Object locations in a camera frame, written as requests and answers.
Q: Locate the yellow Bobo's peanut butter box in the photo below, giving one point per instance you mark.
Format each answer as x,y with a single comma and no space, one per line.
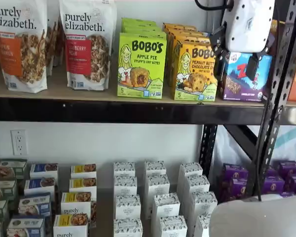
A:
182,29
187,34
195,74
177,25

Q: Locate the yellow label granola box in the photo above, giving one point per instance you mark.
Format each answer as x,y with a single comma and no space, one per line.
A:
82,184
71,225
76,203
84,170

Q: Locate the blue label granola box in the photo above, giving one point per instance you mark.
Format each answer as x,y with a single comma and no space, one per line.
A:
25,227
39,186
43,170
34,205

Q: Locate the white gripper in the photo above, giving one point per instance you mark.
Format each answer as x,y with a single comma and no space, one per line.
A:
249,27

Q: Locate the white patterned pantry box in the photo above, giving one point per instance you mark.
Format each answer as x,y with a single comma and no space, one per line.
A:
128,228
203,202
191,169
165,205
125,185
158,184
202,225
155,168
124,169
197,184
128,206
173,227

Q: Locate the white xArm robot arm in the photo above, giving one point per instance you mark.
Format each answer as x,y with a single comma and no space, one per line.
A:
261,217

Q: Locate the granola bag orange label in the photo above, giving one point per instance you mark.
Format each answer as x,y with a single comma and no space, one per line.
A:
19,49

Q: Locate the white plastic sheet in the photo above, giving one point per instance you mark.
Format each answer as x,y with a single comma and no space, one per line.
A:
236,150

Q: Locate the green Bobo's apple pie box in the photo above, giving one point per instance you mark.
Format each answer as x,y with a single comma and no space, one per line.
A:
141,66
143,29
135,19
138,24

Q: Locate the blue purple Zbar box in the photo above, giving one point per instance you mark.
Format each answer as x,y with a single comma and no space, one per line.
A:
239,84

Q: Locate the granola bag red label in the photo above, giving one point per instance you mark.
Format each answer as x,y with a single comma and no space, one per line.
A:
86,49

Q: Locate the white wall outlet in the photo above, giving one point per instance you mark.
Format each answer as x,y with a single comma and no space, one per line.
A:
19,142

